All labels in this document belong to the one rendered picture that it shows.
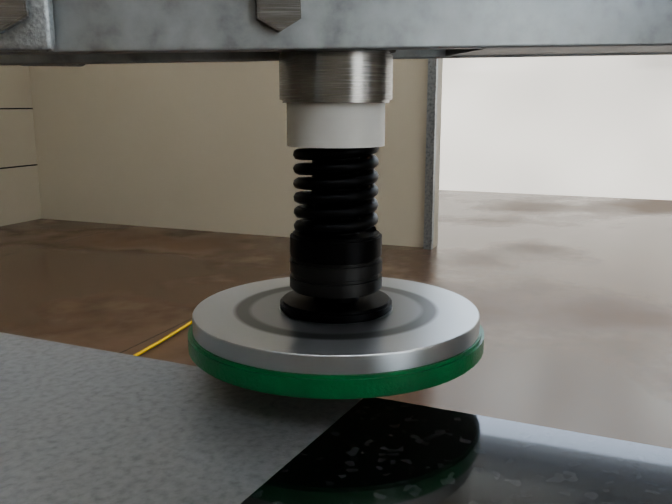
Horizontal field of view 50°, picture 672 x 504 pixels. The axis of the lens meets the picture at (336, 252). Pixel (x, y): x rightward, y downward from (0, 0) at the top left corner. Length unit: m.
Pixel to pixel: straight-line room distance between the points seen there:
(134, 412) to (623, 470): 0.31
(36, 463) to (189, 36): 0.27
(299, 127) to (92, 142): 6.20
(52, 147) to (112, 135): 0.68
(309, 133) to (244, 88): 5.30
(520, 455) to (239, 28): 0.31
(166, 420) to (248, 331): 0.08
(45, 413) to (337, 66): 0.31
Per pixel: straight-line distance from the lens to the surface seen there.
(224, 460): 0.45
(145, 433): 0.49
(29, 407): 0.56
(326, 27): 0.46
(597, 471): 0.46
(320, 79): 0.48
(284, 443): 0.47
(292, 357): 0.45
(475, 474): 0.44
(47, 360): 0.65
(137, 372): 0.60
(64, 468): 0.46
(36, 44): 0.43
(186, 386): 0.56
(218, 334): 0.49
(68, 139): 6.85
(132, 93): 6.38
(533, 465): 0.45
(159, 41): 0.45
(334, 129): 0.49
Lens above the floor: 1.03
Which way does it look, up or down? 12 degrees down
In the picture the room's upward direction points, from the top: straight up
